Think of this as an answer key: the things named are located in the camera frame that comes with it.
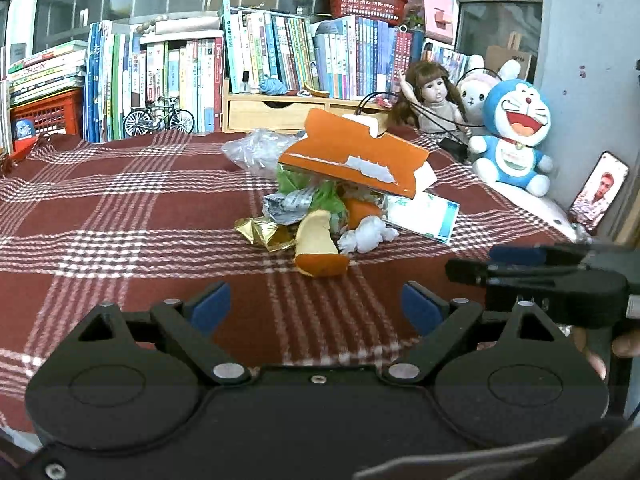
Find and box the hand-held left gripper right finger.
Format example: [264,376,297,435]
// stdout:
[382,281,566,386]

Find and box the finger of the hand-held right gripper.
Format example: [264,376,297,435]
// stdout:
[489,243,596,267]
[445,258,591,288]

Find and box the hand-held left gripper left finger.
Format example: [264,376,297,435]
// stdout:
[75,281,251,386]

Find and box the white teal packet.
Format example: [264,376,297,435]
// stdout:
[382,192,461,245]

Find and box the gold foil wrapper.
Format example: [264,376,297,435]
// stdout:
[235,216,296,253]

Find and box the white tissue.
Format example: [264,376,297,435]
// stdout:
[337,215,399,254]

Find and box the small orange peel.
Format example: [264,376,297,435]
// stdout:
[345,197,383,231]

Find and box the large orange peel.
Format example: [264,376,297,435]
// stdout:
[294,210,349,279]

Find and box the silver wrapper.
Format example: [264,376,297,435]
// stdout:
[263,190,313,224]

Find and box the green plastic wrapper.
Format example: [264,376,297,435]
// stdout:
[277,167,351,226]

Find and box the clear plastic bag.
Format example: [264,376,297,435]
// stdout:
[221,129,302,178]

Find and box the orange cardboard box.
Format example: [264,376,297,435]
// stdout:
[277,108,437,200]

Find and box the person's right hand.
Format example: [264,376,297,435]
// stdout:
[572,322,640,382]

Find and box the blue cat plush toy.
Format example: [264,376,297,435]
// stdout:
[467,79,555,197]

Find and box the smartphone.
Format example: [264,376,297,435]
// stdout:
[569,151,631,228]

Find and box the black power adapter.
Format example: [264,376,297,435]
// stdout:
[439,136,470,163]

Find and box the red plaid blanket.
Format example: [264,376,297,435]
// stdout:
[0,130,601,441]

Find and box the white bunny plush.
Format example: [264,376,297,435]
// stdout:
[457,57,523,136]

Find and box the brown-haired doll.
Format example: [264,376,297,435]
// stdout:
[387,60,473,146]

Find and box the brown paper bag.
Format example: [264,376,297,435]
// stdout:
[485,32,538,81]

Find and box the miniature black bicycle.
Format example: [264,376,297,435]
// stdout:
[123,96,196,138]

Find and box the wooden drawer organizer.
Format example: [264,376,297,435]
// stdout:
[221,77,396,134]

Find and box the row of small leaning books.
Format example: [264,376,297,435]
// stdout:
[422,42,471,81]

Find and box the blue knitted toy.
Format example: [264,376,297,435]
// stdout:
[257,74,288,96]

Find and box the row of tall books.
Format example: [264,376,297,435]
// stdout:
[82,20,226,143]

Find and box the row of blue-spined books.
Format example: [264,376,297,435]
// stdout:
[312,15,426,101]

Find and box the red plastic crate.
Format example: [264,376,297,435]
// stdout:
[9,87,83,138]

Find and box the pink house-shaped box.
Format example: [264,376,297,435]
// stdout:
[404,0,456,46]

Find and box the row of green-spined books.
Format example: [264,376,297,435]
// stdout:
[222,0,321,96]

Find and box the grey flat box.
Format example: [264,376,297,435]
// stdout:
[140,17,221,43]

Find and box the row of thin books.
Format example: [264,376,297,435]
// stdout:
[0,45,13,156]

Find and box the red plastic basket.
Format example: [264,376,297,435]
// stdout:
[327,0,408,23]

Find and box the stack of flat-lying books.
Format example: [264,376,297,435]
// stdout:
[7,40,88,106]

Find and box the black cable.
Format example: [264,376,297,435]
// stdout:
[356,67,501,148]

